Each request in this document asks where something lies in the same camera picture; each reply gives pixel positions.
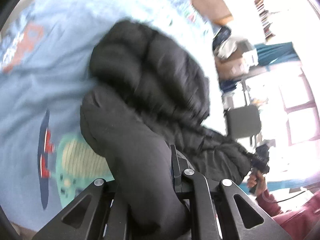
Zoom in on black puffer jacket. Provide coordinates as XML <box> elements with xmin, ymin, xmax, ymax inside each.
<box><xmin>80</xmin><ymin>20</ymin><xmax>251</xmax><ymax>239</ymax></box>

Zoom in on red sleeved forearm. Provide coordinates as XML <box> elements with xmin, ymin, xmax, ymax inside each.
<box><xmin>256</xmin><ymin>190</ymin><xmax>319</xmax><ymax>239</ymax></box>

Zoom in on person's right hand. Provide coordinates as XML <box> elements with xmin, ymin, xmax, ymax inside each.
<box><xmin>247</xmin><ymin>170</ymin><xmax>267</xmax><ymax>197</ymax></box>

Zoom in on dark grey chair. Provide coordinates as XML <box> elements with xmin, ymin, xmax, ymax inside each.
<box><xmin>225</xmin><ymin>105</ymin><xmax>261</xmax><ymax>139</ymax></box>

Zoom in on wooden nightstand drawers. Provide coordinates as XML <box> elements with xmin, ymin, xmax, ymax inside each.
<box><xmin>215</xmin><ymin>50</ymin><xmax>254</xmax><ymax>80</ymax></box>

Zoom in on teal curtain right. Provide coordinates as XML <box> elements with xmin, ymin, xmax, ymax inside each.
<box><xmin>255</xmin><ymin>42</ymin><xmax>300</xmax><ymax>66</ymax></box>

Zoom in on beige cloth pile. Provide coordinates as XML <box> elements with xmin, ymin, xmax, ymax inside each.
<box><xmin>214</xmin><ymin>37</ymin><xmax>244</xmax><ymax>59</ymax></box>

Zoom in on black backpack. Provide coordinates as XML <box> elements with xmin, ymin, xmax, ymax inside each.
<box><xmin>212</xmin><ymin>25</ymin><xmax>231</xmax><ymax>50</ymax></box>

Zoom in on blue dinosaur print bed cover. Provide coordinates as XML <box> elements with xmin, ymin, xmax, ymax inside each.
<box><xmin>1</xmin><ymin>0</ymin><xmax>225</xmax><ymax>231</ymax></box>

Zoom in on row of books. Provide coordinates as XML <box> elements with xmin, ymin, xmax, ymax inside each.
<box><xmin>253</xmin><ymin>0</ymin><xmax>275</xmax><ymax>42</ymax></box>

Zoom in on wooden headboard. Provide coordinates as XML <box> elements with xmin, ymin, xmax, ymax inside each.
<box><xmin>191</xmin><ymin>0</ymin><xmax>233</xmax><ymax>25</ymax></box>

